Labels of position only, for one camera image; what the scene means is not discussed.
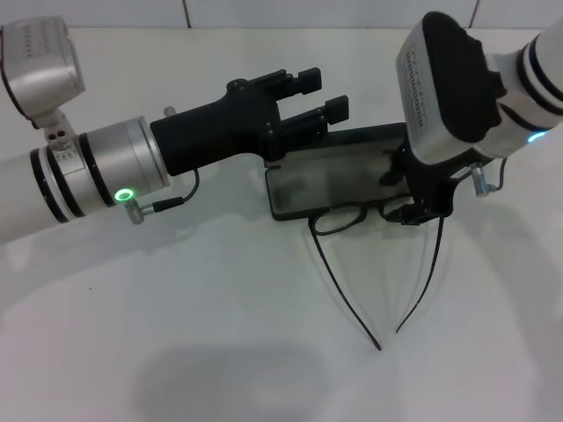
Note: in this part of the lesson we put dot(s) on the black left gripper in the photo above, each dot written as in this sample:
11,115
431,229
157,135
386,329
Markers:
220,127

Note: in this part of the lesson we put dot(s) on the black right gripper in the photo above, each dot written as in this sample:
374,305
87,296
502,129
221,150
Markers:
433,189

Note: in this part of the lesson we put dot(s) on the black glasses case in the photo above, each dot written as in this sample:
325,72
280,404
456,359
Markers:
308,184

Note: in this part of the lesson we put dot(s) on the black glasses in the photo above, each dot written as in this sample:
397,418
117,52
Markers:
313,228

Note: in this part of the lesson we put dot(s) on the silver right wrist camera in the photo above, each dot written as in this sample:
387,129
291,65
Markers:
440,88

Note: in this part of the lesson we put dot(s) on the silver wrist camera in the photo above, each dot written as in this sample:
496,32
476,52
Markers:
39,66
440,88

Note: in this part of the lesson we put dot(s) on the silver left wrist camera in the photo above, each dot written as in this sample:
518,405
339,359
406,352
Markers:
39,66

